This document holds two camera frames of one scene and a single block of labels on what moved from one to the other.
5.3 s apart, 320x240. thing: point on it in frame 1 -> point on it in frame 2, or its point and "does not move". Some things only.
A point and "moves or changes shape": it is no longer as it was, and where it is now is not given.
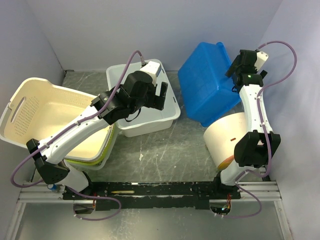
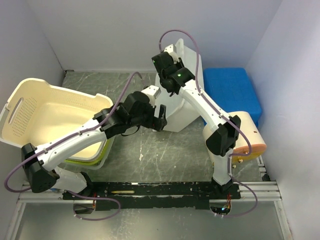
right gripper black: (232, 68) -> (179, 64)
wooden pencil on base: (123, 192) does not move
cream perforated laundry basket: (39, 109) does not move
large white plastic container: (149, 121) moves or changes shape
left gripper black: (158, 102) -> (156, 123)
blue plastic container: (208, 91) moves or changes shape
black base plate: (152, 195) does not move
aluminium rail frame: (259, 192) does not move
